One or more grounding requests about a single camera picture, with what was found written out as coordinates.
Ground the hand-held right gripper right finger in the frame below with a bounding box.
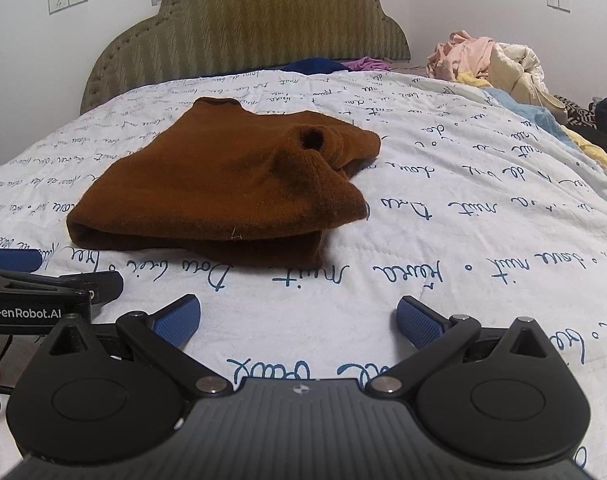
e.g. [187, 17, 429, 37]
[366, 295, 559, 401]

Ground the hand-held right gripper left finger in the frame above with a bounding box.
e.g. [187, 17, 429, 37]
[31, 294, 234, 401]

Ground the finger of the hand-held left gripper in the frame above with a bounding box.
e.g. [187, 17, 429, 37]
[58, 270, 125, 308]
[0, 246, 44, 275]

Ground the brown knit sweater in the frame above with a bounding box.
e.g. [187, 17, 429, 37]
[66, 97, 383, 271]

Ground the pink clothes pile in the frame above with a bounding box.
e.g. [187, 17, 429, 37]
[426, 30, 499, 83]

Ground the white script-printed quilt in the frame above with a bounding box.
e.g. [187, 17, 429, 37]
[0, 69, 607, 480]

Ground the light blue cloth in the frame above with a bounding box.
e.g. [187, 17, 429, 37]
[483, 87, 569, 136]

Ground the zigzag patterned cloth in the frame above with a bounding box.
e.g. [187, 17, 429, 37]
[553, 95, 604, 128]

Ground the purple garment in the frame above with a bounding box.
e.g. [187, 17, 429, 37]
[343, 56, 391, 72]

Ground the cream quilted jacket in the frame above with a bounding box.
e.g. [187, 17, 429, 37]
[488, 42, 567, 111]

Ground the dark blue garment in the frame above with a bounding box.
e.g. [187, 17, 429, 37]
[278, 57, 354, 77]

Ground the olive padded headboard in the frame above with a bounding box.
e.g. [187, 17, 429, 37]
[81, 0, 411, 113]

